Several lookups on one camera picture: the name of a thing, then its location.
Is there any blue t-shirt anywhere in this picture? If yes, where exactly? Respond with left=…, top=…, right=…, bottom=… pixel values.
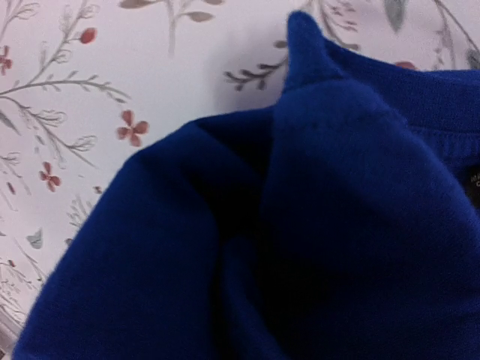
left=13, top=11, right=479, bottom=359

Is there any floral tablecloth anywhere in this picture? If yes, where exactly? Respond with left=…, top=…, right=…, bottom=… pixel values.
left=1, top=1, right=479, bottom=346

